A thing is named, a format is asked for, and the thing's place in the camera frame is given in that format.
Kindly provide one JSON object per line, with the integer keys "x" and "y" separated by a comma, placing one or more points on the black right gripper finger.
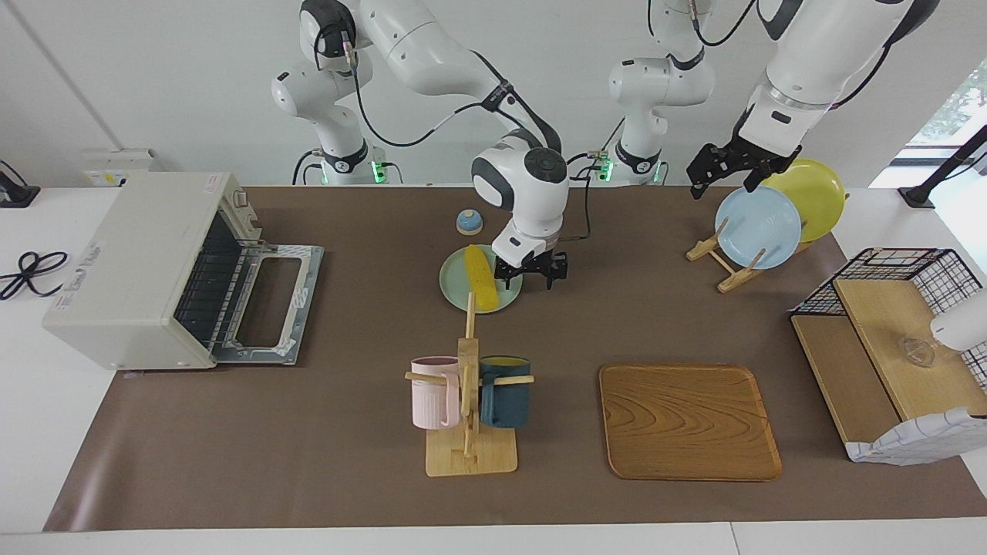
{"x": 510, "y": 275}
{"x": 558, "y": 266}

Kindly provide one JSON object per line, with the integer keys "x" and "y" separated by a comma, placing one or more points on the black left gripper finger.
{"x": 708, "y": 158}
{"x": 771, "y": 166}

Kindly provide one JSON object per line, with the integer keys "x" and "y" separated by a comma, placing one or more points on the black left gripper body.
{"x": 744, "y": 153}

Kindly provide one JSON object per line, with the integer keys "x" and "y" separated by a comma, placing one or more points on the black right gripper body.
{"x": 533, "y": 268}

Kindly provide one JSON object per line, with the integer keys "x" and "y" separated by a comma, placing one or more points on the yellow corn cob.
{"x": 480, "y": 274}

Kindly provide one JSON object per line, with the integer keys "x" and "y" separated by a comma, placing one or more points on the pale green plate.
{"x": 453, "y": 281}

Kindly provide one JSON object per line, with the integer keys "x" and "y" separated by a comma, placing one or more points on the glass oven door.
{"x": 304, "y": 293}

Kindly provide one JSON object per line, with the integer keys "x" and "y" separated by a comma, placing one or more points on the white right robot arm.
{"x": 432, "y": 46}

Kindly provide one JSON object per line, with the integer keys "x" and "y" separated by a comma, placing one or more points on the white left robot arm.
{"x": 817, "y": 62}

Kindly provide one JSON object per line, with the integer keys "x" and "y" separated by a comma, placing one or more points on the metal oven rack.
{"x": 204, "y": 285}

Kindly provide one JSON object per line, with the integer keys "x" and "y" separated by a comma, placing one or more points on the beige toaster oven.
{"x": 116, "y": 308}

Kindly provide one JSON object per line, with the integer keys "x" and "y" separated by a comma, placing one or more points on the yellow plate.
{"x": 821, "y": 200}

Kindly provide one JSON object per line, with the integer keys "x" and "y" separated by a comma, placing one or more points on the light blue plate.
{"x": 759, "y": 227}

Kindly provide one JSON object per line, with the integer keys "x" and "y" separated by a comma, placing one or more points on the small blue bell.
{"x": 469, "y": 223}

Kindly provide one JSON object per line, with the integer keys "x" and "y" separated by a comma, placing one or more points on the wooden plate rack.
{"x": 732, "y": 279}

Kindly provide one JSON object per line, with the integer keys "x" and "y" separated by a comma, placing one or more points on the dark blue mug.
{"x": 505, "y": 401}

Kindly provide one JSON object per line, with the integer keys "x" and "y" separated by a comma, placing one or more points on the pink mug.
{"x": 432, "y": 397}

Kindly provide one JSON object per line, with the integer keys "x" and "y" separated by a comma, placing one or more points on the black clamp stand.
{"x": 948, "y": 162}

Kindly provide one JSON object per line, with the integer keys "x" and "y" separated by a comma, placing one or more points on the wooden mug tree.
{"x": 470, "y": 459}

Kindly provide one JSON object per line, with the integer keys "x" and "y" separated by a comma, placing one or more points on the brown wooden tray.
{"x": 686, "y": 424}

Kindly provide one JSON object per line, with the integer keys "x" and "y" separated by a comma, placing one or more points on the light wooden shelf board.
{"x": 894, "y": 331}

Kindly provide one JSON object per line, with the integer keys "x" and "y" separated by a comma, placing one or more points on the small clear glass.
{"x": 917, "y": 351}

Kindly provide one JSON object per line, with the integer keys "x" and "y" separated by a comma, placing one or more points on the white rounded device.
{"x": 964, "y": 324}

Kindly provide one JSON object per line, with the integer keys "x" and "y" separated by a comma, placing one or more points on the brown table mat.
{"x": 308, "y": 432}

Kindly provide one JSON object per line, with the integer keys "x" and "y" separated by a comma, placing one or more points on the white checked cloth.
{"x": 917, "y": 443}

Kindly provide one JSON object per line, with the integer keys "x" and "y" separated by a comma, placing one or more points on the white power strip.
{"x": 116, "y": 166}

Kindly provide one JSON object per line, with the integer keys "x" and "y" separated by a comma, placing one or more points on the black desk mount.
{"x": 15, "y": 193}

